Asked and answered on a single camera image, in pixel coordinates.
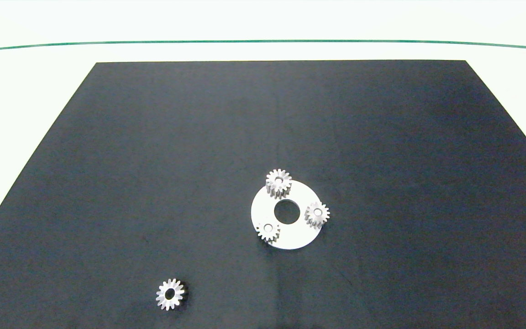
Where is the larger steel gear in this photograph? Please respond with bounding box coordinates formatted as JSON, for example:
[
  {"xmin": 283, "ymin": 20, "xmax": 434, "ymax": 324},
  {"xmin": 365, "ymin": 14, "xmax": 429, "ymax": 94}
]
[{"xmin": 265, "ymin": 169, "xmax": 293, "ymax": 199}]

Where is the small steel gear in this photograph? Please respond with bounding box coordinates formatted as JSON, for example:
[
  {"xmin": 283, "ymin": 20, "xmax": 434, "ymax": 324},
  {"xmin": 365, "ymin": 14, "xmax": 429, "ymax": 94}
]
[
  {"xmin": 256, "ymin": 221, "xmax": 281, "ymax": 243},
  {"xmin": 155, "ymin": 278, "xmax": 186, "ymax": 311},
  {"xmin": 304, "ymin": 202, "xmax": 331, "ymax": 229}
]

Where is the round white plate with pins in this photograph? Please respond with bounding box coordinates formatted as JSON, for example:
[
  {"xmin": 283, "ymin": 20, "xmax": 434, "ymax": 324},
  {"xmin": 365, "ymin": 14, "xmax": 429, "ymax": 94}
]
[{"xmin": 251, "ymin": 180, "xmax": 326, "ymax": 250}]

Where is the dark rectangular mat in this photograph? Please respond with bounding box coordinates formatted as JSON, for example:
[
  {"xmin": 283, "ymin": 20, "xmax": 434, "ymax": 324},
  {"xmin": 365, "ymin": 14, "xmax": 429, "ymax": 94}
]
[{"xmin": 0, "ymin": 60, "xmax": 526, "ymax": 329}]

